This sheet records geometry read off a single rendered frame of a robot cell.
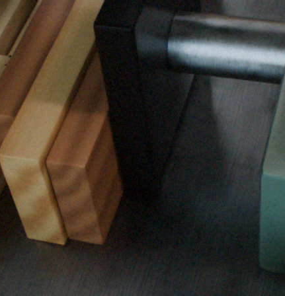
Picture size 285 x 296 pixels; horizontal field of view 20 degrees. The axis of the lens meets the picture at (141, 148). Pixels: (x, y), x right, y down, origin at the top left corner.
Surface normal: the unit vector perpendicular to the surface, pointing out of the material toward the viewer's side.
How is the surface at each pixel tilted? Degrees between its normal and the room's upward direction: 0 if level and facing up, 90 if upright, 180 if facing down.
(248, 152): 0
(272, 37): 22
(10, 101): 0
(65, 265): 0
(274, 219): 90
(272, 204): 90
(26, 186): 90
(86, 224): 90
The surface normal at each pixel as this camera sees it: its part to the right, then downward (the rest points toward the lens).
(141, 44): 0.96, 0.15
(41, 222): -0.27, 0.75
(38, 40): -0.11, -0.65
